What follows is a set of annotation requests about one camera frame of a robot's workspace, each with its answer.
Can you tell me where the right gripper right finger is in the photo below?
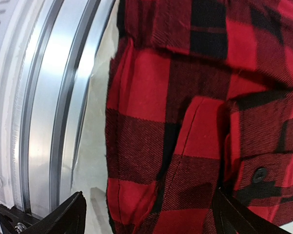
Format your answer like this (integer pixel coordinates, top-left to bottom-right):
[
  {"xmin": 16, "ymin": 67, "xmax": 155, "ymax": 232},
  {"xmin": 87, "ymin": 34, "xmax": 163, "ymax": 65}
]
[{"xmin": 212, "ymin": 187, "xmax": 288, "ymax": 234}]

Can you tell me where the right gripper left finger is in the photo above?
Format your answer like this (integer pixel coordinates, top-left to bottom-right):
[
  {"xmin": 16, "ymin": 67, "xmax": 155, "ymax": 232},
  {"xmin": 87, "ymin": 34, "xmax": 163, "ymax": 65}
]
[{"xmin": 26, "ymin": 192, "xmax": 86, "ymax": 234}]

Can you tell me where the red black plaid shirt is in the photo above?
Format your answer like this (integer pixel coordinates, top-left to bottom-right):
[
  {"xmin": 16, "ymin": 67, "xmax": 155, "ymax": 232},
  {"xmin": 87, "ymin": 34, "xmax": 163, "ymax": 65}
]
[{"xmin": 105, "ymin": 0, "xmax": 293, "ymax": 234}]

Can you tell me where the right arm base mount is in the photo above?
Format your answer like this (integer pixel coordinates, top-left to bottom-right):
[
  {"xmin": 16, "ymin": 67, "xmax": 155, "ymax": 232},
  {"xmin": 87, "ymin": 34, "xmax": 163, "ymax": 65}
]
[{"xmin": 0, "ymin": 205, "xmax": 39, "ymax": 234}]

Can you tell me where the aluminium front rail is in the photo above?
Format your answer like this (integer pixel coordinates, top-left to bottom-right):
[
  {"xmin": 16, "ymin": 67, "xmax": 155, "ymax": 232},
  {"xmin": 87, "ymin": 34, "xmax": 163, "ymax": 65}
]
[{"xmin": 0, "ymin": 0, "xmax": 114, "ymax": 218}]

